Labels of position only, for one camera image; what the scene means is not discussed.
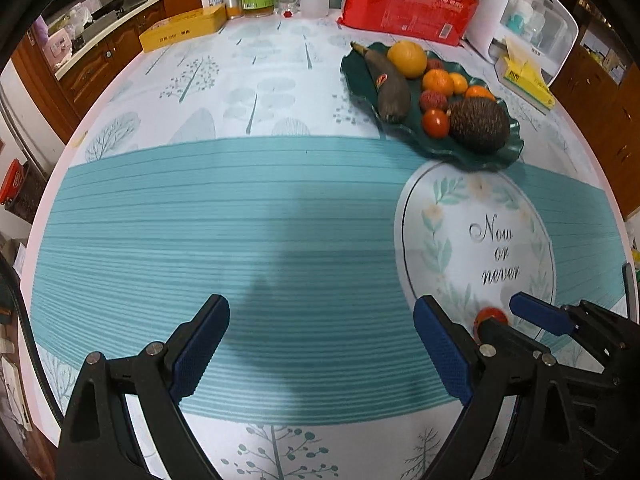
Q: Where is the tree print tablecloth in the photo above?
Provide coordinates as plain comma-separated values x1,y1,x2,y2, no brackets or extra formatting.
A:
20,7,638,480

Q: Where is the yellow tissue pack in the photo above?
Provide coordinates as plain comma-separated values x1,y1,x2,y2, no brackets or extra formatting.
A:
501,37,557,111

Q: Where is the large yellow-orange orange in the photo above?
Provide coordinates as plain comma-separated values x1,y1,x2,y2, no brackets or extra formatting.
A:
387,41,429,79

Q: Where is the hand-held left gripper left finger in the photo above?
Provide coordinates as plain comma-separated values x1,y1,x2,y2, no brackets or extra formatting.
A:
56,294,231,480

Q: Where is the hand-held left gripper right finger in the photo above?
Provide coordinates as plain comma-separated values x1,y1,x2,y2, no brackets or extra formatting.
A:
413,294,587,480

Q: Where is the small red tomato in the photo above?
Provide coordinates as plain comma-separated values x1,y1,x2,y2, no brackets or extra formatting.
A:
474,307,510,333

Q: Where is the yellow cardboard box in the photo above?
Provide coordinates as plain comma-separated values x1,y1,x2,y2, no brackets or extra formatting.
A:
139,2,227,53

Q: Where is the dark woven basket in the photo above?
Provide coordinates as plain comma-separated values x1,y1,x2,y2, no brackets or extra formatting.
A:
0,159,51,223

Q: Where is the white round printed placemat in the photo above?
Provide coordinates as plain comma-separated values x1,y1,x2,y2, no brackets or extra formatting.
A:
394,161,557,346

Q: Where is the brown scaly fruit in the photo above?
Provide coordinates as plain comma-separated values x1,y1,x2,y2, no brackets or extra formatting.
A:
448,98,511,155

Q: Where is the dark green leaf-shaped plate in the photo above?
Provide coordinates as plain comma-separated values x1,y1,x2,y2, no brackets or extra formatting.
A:
340,40,524,171

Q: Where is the wooden kitchen cabinet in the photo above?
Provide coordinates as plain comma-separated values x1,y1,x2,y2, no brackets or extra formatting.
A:
10,0,167,143

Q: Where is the brown overripe banana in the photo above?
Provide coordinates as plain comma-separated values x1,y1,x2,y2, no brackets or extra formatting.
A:
350,41,412,123

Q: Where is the black cable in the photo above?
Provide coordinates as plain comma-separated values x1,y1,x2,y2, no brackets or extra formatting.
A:
0,250,63,416

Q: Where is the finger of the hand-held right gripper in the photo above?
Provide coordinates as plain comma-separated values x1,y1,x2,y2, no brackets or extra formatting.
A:
509,292,602,337
474,319,549,359

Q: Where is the red pack of paper cups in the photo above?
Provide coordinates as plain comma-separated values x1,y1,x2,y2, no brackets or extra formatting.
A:
337,0,493,47

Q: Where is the white appliance with clear cover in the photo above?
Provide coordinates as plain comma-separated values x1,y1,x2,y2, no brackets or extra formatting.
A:
465,0,580,86

